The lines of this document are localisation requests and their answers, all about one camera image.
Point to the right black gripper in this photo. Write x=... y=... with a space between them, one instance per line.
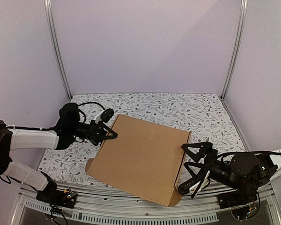
x=209 y=162

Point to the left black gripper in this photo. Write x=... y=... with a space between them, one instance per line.
x=96 y=132

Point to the brown cardboard box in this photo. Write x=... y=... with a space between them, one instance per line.
x=145 y=160

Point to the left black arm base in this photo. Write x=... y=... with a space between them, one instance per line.
x=50 y=194

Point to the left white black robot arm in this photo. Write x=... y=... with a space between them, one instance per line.
x=69 y=127

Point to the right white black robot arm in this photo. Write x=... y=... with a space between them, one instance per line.
x=244 y=172

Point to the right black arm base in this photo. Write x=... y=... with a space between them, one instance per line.
x=235 y=198

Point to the floral patterned table mat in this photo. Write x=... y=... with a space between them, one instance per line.
x=201 y=114

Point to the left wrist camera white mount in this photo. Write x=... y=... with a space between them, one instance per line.
x=104 y=116

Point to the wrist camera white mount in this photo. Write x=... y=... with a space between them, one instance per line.
x=197 y=181
x=104 y=116

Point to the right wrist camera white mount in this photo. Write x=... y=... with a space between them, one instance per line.
x=197 y=181

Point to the aluminium front rail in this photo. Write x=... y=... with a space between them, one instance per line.
x=109 y=206

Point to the left aluminium frame post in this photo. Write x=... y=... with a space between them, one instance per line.
x=56 y=48

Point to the aluminium frame post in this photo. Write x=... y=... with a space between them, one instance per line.
x=236 y=48
x=56 y=48

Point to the right aluminium frame post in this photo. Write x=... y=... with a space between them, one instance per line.
x=236 y=48

